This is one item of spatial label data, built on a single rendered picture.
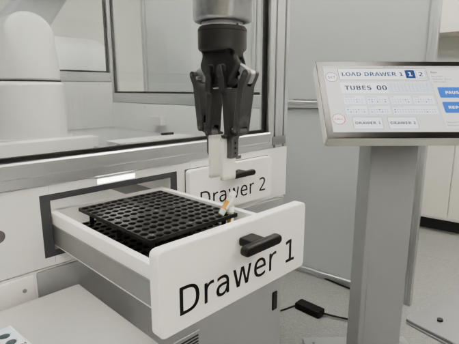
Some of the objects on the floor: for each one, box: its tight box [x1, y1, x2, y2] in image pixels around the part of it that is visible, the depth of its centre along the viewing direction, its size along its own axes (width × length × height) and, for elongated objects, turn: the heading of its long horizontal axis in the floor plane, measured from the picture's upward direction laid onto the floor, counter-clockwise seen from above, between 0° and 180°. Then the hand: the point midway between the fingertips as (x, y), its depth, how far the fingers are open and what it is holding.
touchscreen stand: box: [303, 145, 419, 344], centre depth 142 cm, size 50×45×102 cm
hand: (222, 157), depth 65 cm, fingers closed
